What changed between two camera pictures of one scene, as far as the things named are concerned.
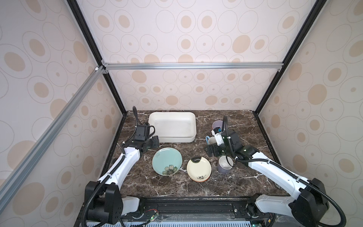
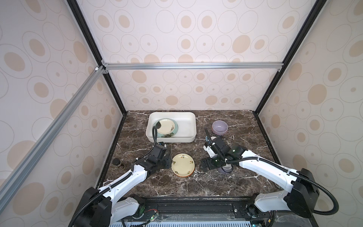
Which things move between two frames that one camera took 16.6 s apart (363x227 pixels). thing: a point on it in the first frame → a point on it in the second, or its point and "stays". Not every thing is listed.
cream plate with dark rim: [199, 169] → [165, 126]
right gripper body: [219, 150] → [214, 162]
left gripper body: [151, 142] → [164, 163]
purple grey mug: [225, 164] stays
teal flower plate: [167, 161] → [174, 131]
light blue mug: [210, 140] stays
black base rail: [224, 209] stays
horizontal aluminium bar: [126, 65] stays
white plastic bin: [174, 127] stays
